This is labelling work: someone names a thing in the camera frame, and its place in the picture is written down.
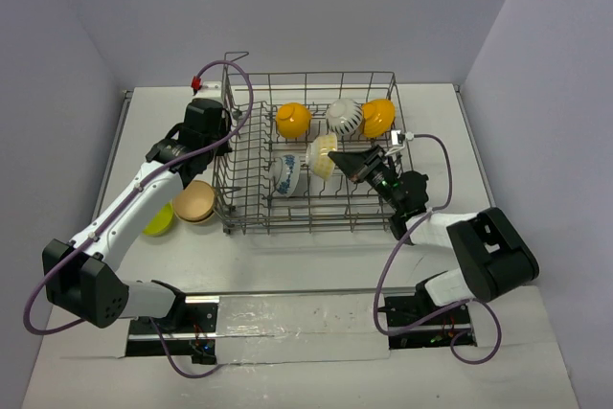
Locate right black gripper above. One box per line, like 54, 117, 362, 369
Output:
329, 145, 405, 213

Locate pale yellow flower bowl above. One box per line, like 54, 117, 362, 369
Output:
306, 133, 338, 181

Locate white striped ceramic bowl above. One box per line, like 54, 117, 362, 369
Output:
326, 98, 363, 136

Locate large orange plastic bowl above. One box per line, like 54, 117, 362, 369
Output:
362, 99, 396, 139

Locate blue floral ceramic bowl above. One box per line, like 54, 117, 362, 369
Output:
269, 153, 301, 197

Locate small orange plastic bowl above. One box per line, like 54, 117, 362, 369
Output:
275, 102, 312, 139

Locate tan ceramic bowl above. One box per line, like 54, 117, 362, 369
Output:
172, 180, 216, 224

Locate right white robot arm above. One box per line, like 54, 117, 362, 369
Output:
329, 147, 540, 324

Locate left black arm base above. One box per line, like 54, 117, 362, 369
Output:
125, 296, 219, 366

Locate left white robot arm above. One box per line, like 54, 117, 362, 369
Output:
42, 98, 232, 331

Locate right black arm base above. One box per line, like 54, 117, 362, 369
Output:
377, 289, 476, 351

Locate lime green plastic bowl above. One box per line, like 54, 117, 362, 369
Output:
143, 202, 174, 237

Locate clear plastic tape sheet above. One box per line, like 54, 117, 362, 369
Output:
216, 293, 390, 365

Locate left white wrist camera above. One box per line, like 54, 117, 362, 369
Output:
195, 81, 222, 101

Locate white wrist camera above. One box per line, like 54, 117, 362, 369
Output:
195, 81, 222, 101
387, 129, 415, 155

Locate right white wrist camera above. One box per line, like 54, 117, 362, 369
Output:
387, 129, 415, 155

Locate grey wire dish rack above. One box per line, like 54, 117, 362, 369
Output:
212, 64, 405, 234

